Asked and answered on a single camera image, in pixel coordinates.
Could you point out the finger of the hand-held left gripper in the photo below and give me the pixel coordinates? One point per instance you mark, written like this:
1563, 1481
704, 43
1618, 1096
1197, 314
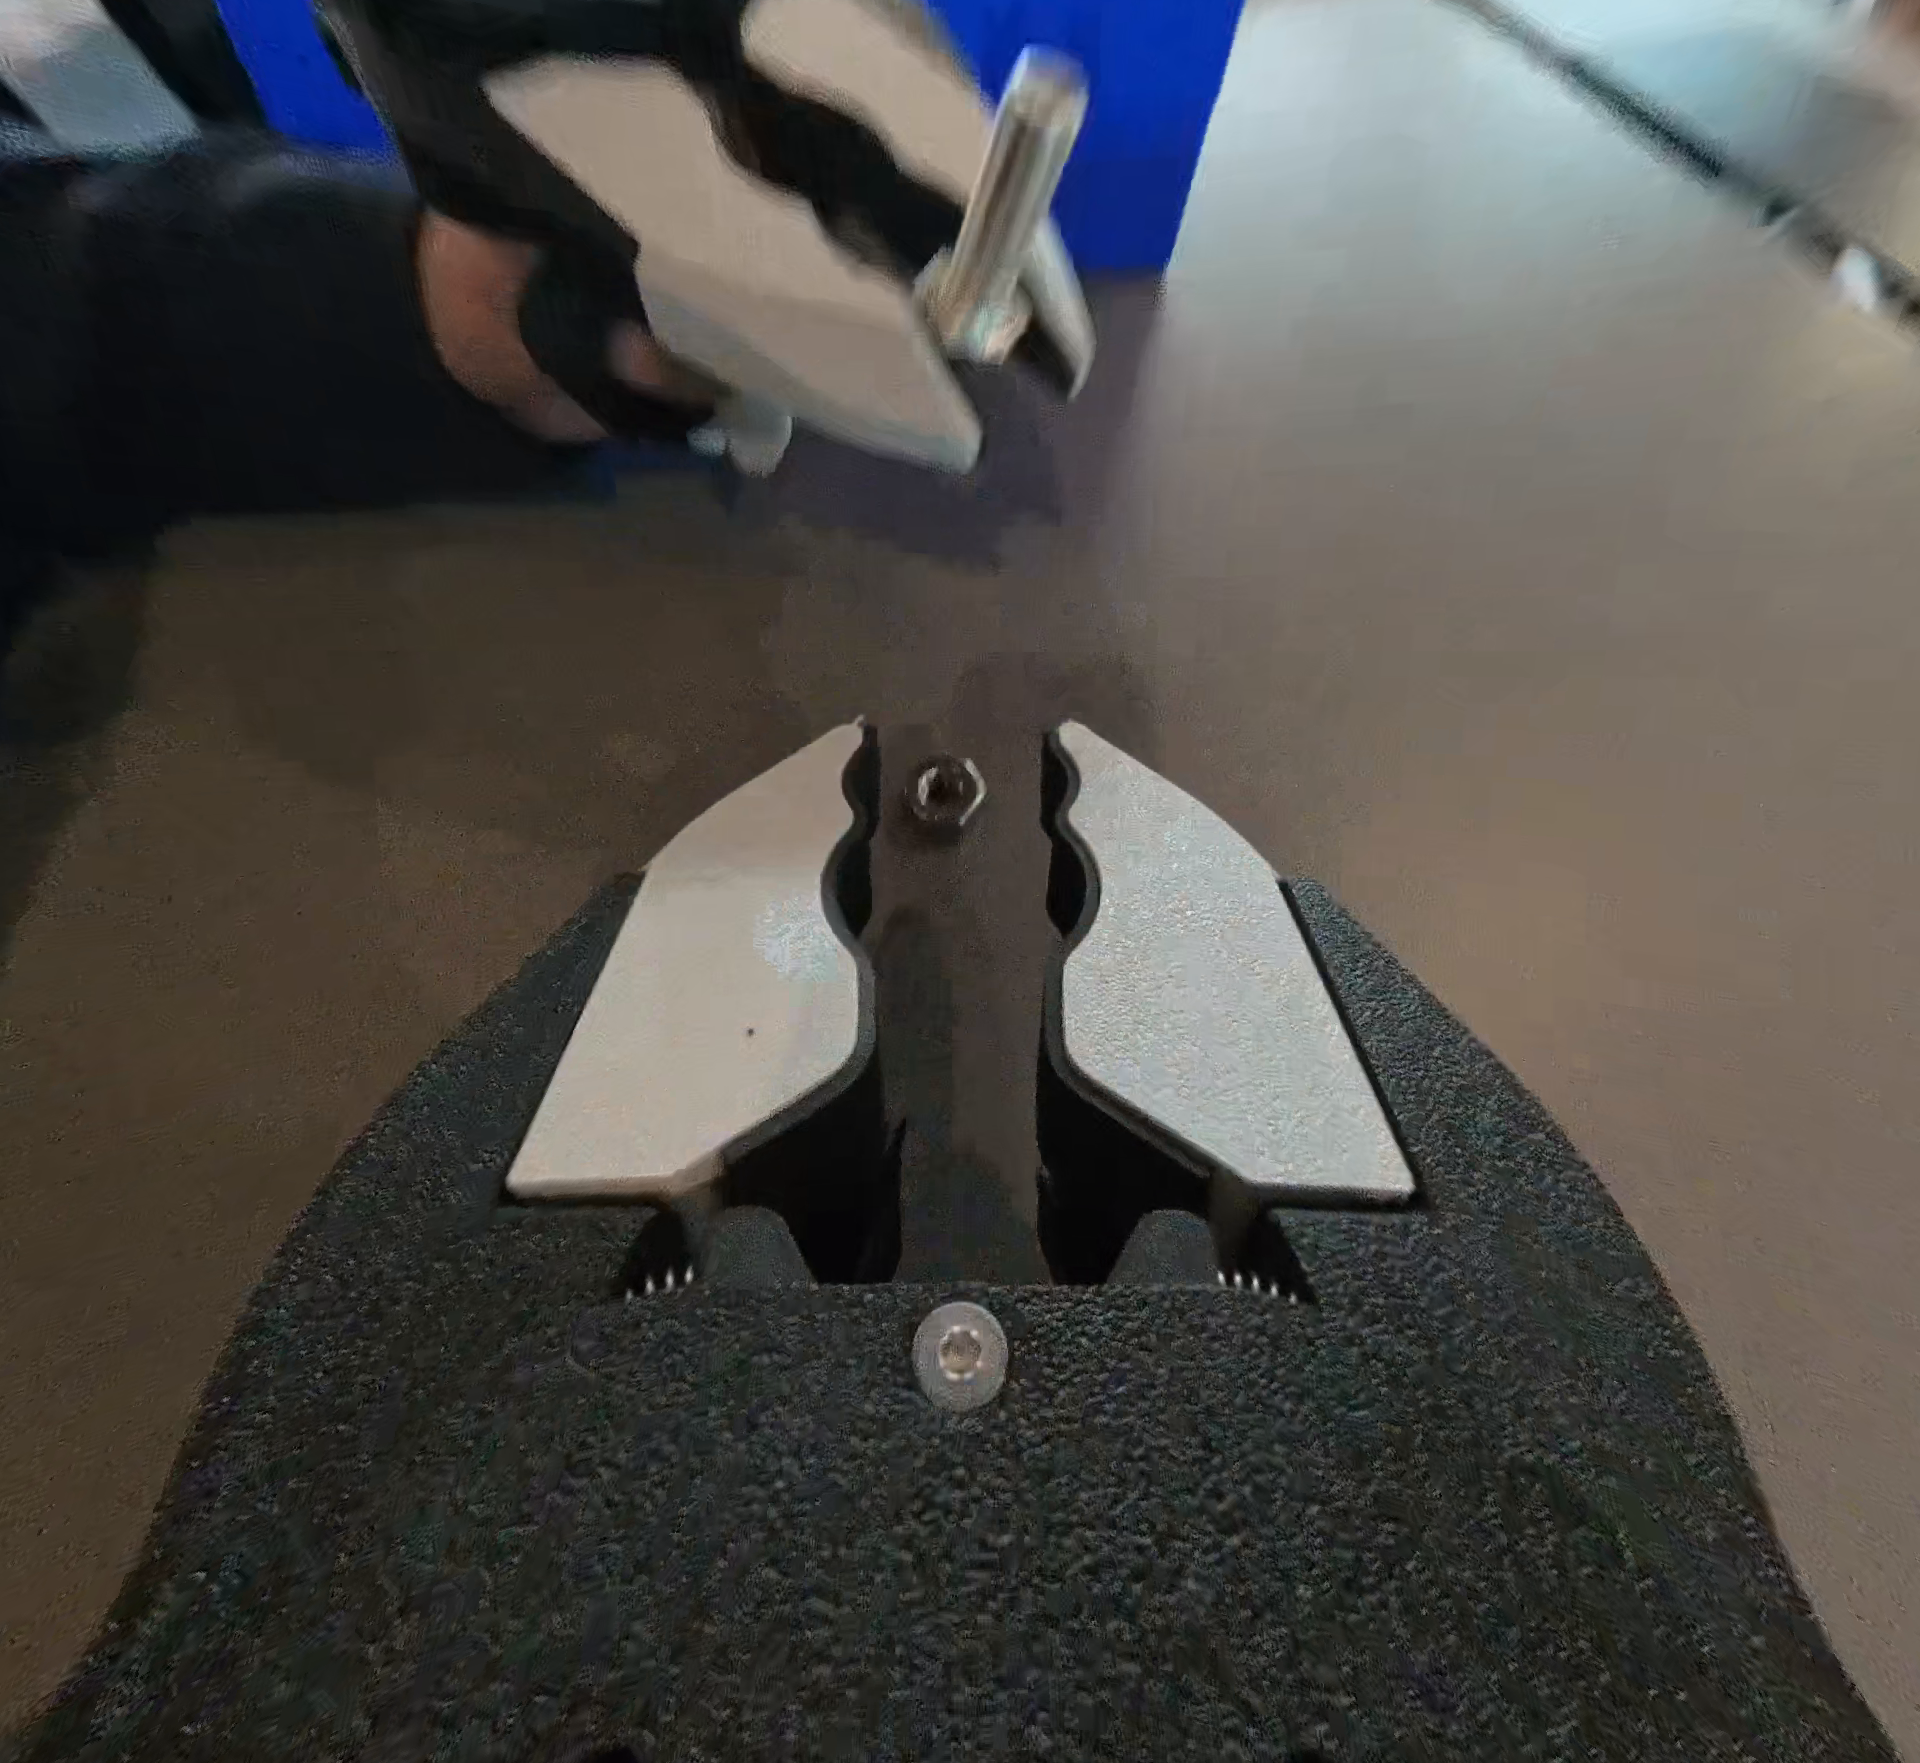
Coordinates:
856, 53
782, 308

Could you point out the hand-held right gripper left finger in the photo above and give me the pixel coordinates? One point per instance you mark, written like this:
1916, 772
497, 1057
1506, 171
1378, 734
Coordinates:
704, 1013

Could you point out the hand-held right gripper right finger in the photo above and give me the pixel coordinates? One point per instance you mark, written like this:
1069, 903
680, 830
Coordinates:
1201, 1013

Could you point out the silver hex bolt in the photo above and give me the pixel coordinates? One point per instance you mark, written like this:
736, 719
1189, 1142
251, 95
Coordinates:
1010, 201

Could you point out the silver hex nut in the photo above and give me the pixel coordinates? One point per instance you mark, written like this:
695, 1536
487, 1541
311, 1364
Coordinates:
945, 795

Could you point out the person's left forearm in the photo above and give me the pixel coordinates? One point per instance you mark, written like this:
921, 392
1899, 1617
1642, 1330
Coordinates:
224, 323

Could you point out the person's left hand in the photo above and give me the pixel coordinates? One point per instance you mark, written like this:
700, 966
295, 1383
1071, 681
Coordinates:
472, 323

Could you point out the blue plastic bin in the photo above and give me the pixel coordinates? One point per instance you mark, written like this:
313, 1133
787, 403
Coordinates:
1111, 23

